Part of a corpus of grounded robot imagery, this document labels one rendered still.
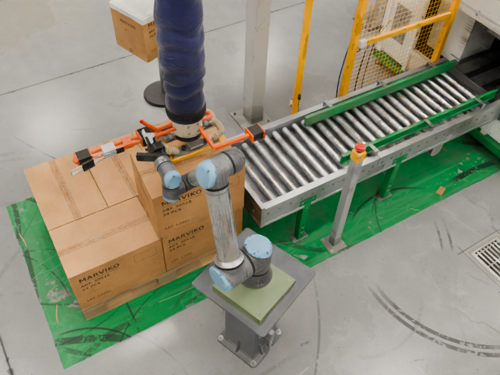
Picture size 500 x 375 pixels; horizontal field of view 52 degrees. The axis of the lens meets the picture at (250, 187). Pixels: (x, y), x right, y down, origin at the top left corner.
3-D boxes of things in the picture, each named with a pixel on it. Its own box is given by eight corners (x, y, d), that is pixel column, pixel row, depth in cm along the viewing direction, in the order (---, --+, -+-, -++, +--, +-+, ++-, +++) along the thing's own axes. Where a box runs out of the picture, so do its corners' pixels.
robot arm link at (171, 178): (166, 192, 264) (166, 179, 257) (156, 176, 271) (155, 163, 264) (183, 187, 268) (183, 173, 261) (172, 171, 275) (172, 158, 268)
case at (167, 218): (219, 167, 365) (218, 126, 335) (243, 207, 342) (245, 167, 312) (138, 195, 346) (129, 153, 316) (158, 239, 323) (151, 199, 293)
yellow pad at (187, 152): (217, 133, 306) (216, 127, 302) (225, 143, 300) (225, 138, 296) (164, 152, 294) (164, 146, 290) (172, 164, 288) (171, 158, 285)
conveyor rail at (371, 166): (492, 115, 435) (501, 98, 420) (497, 119, 432) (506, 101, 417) (260, 221, 353) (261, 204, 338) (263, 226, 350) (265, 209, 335)
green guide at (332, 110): (446, 62, 457) (449, 53, 450) (454, 68, 452) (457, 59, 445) (297, 118, 400) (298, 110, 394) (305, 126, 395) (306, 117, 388)
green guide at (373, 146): (492, 96, 428) (495, 87, 421) (501, 103, 422) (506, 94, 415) (338, 162, 371) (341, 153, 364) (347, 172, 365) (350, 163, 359)
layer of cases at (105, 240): (182, 152, 430) (179, 115, 399) (242, 236, 375) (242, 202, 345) (39, 205, 387) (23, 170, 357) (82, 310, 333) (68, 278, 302)
